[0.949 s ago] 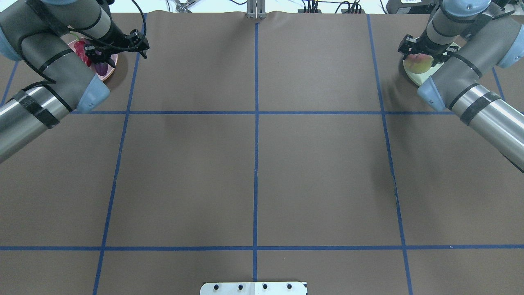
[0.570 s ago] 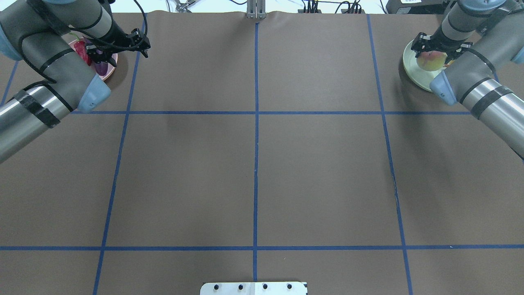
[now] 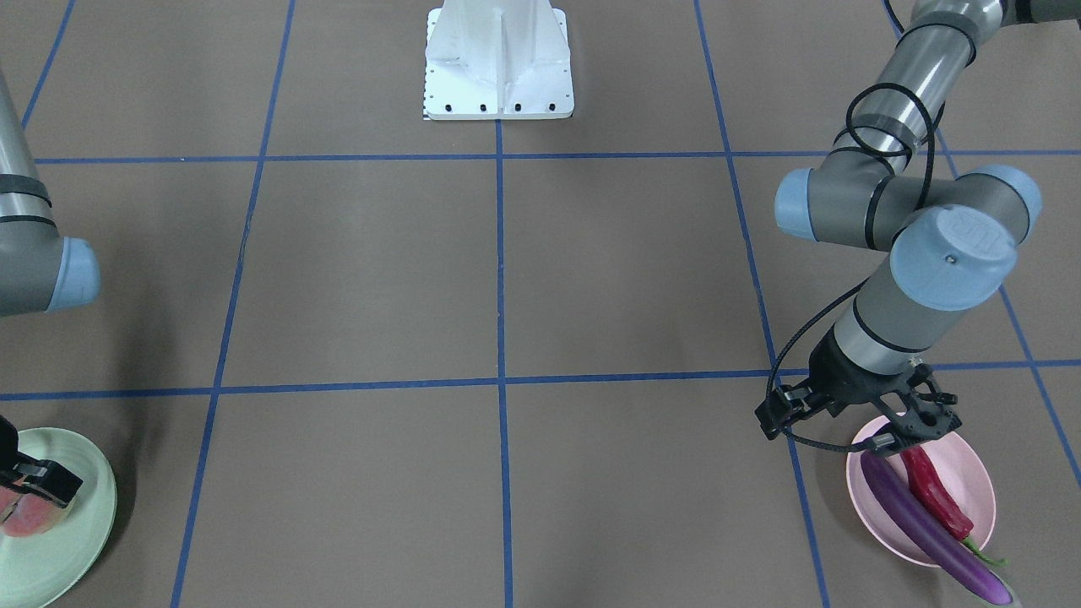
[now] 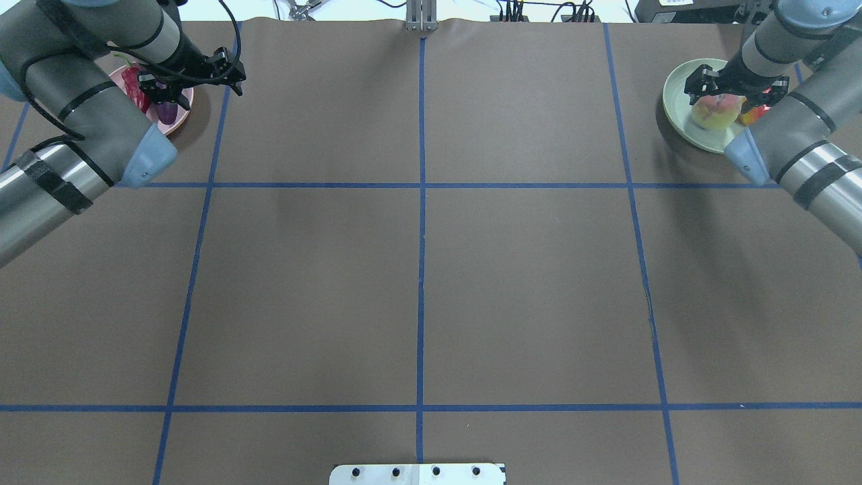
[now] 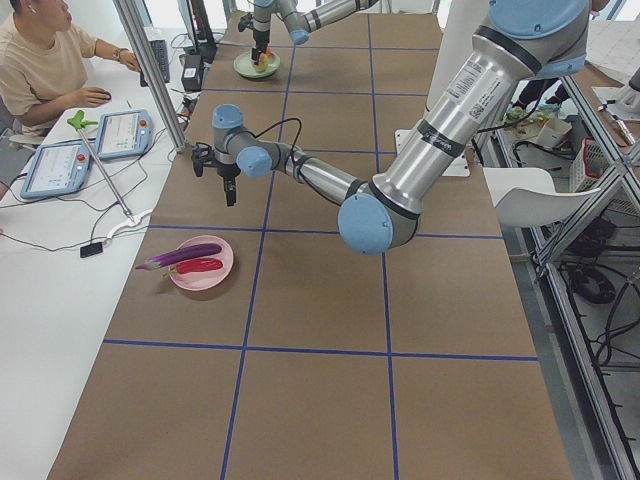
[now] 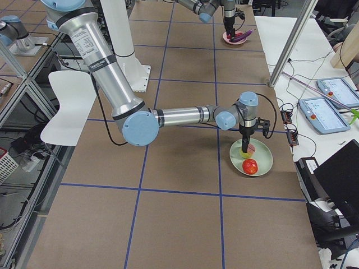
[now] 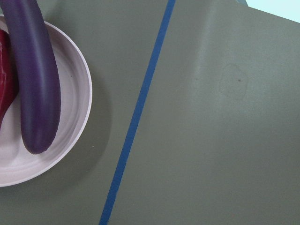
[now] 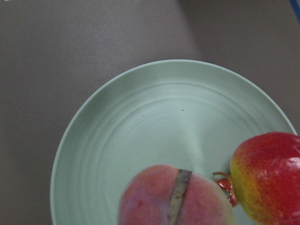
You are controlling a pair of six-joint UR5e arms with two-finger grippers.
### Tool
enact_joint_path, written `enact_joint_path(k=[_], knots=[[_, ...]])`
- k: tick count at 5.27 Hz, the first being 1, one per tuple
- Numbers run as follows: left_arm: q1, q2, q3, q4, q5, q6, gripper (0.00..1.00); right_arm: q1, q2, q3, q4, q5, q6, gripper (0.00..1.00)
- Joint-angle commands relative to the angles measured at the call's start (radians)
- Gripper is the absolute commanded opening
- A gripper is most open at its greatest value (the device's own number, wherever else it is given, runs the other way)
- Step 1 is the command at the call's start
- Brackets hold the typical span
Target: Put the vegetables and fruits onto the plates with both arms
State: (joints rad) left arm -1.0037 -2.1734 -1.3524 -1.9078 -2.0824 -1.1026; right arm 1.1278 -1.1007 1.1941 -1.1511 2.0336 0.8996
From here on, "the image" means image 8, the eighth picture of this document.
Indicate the pink yellow peach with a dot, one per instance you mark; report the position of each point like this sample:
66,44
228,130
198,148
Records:
166,195

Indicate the red pomegranate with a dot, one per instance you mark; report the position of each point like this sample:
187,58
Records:
265,178

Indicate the green plate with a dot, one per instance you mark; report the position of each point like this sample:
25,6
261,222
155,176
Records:
186,113

